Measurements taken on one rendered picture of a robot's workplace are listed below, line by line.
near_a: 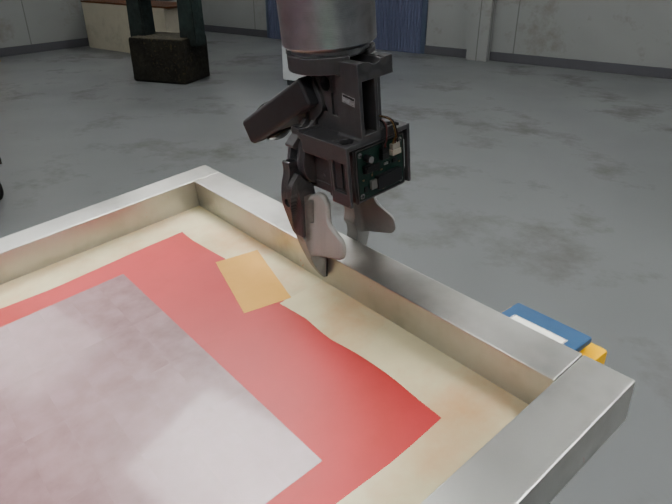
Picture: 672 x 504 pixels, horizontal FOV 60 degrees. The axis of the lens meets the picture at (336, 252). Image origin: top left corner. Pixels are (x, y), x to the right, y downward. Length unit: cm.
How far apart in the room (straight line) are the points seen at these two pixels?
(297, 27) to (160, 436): 32
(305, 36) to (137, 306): 31
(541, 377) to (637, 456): 165
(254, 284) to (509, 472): 32
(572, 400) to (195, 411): 27
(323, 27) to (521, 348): 27
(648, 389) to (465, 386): 191
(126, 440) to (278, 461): 12
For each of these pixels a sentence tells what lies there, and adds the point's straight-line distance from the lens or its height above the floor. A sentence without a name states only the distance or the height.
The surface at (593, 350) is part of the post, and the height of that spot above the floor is 95.
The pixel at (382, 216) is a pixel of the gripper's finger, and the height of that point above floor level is 114.
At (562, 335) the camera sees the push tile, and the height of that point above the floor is 97.
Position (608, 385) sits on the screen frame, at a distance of 44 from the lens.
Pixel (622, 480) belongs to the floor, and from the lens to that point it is 199.
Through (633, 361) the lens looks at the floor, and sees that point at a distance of 247.
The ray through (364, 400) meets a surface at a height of 106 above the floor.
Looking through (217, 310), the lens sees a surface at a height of 106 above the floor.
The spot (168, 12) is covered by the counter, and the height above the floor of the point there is 61.
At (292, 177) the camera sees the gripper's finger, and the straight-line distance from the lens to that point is 51.
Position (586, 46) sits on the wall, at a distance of 848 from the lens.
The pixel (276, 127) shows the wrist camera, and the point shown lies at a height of 122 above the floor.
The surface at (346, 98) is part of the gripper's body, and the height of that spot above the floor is 126.
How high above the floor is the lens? 136
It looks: 27 degrees down
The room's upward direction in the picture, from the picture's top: straight up
